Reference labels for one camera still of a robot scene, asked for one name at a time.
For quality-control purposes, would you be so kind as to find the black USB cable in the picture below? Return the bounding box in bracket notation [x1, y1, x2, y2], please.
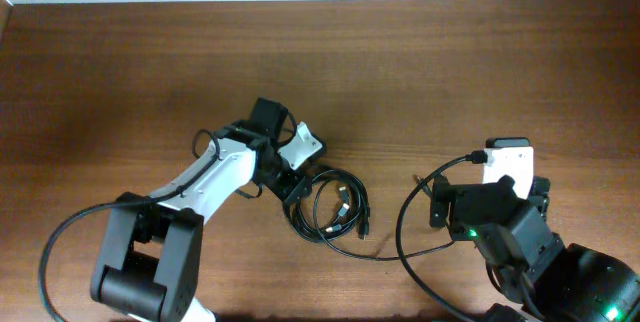
[284, 164, 456, 262]

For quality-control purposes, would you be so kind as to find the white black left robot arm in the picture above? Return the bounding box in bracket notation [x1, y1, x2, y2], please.
[90, 98, 326, 321]

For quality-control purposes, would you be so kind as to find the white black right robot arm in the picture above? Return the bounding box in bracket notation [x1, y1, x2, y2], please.
[430, 175, 639, 321]

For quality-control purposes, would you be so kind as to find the black left camera cable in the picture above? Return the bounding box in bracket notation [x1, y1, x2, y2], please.
[38, 128, 224, 322]

